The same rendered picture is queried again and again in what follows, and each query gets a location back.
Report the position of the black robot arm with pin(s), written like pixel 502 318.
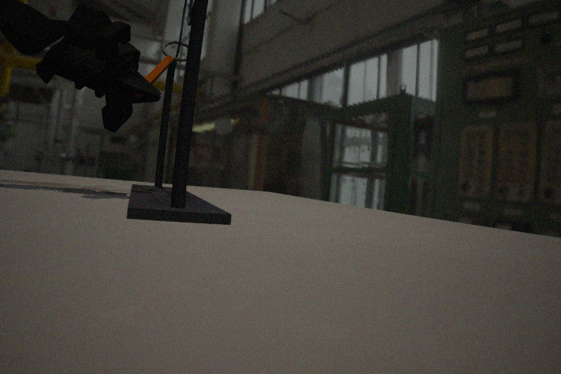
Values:
pixel 30 32

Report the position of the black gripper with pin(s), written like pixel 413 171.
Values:
pixel 111 74

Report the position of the grey ring with orange handle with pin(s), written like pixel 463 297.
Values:
pixel 160 68

